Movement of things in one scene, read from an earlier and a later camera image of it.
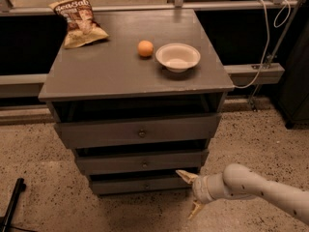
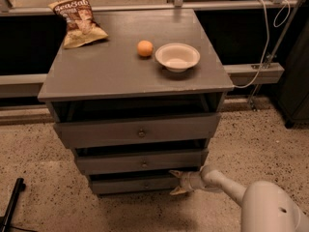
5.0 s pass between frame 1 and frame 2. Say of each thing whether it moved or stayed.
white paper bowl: stayed
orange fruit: stayed
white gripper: moved
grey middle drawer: stayed
